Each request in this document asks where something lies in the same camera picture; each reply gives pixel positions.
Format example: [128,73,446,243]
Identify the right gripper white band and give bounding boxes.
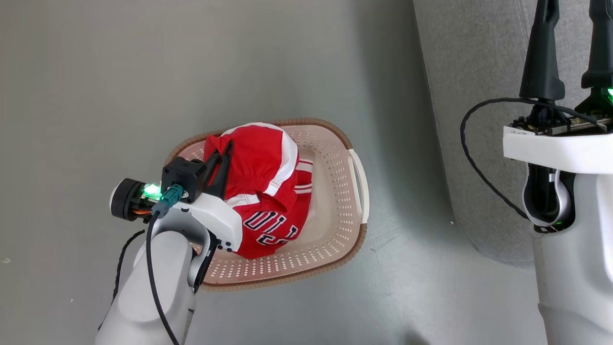
[503,0,613,174]

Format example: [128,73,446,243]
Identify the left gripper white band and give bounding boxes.
[110,140,243,253]

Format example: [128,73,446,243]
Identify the red shorts with white stripe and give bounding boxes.
[203,122,300,211]

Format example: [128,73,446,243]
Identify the red basketball jersey with lettering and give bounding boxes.
[224,160,314,260]

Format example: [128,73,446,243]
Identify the beige perforated plastic laundry basket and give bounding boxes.
[164,118,370,292]

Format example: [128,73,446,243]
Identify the grey fabric sofa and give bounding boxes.
[413,0,613,265]

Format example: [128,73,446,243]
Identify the left arm teal-plug black cable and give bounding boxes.
[146,184,184,345]

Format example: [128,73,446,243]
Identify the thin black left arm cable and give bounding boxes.
[112,229,146,303]

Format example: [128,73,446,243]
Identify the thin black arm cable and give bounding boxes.
[460,98,605,222]
[112,229,146,303]

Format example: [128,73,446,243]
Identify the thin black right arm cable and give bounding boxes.
[460,98,605,222]

